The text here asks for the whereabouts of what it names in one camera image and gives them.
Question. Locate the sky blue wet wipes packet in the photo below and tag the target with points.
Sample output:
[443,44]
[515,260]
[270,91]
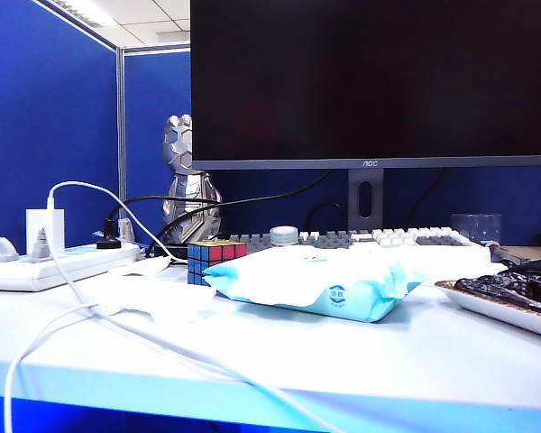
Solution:
[324,284]

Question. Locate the white thin tissue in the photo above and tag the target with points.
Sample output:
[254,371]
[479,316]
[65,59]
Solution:
[140,267]

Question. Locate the silver partition post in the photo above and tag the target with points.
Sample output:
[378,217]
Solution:
[121,135]

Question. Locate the clear plastic cup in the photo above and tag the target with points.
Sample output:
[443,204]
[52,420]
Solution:
[477,227]

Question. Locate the colourful puzzle cube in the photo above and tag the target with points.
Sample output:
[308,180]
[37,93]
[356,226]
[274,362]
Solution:
[214,259]

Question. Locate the silver faceted figurine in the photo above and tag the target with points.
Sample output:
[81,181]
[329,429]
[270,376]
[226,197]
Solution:
[185,189]

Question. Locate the white wet wipe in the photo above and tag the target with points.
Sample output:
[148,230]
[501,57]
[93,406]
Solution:
[162,302]

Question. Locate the grey and cream keyboard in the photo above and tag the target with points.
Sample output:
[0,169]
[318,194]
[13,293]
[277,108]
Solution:
[387,236]

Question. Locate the white and grey plug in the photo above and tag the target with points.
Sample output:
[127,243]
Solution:
[0,250]

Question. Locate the white folded tissue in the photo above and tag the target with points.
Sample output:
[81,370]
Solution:
[451,259]

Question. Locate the small grey adapter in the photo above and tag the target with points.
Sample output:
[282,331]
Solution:
[126,229]

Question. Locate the white tray with dark items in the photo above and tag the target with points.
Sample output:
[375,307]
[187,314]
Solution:
[491,306]

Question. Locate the white bottle cap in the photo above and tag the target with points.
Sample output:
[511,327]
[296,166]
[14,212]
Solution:
[283,235]

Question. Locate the black computer mouse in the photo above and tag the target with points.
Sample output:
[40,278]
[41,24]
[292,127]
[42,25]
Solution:
[536,267]

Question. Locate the white power strip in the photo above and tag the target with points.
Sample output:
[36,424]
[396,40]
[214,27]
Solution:
[72,264]

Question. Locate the black computer monitor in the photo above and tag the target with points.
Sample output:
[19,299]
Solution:
[387,81]

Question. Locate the grey monitor stand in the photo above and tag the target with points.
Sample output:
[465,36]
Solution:
[365,198]

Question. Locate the white charger block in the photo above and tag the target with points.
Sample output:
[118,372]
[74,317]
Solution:
[38,225]

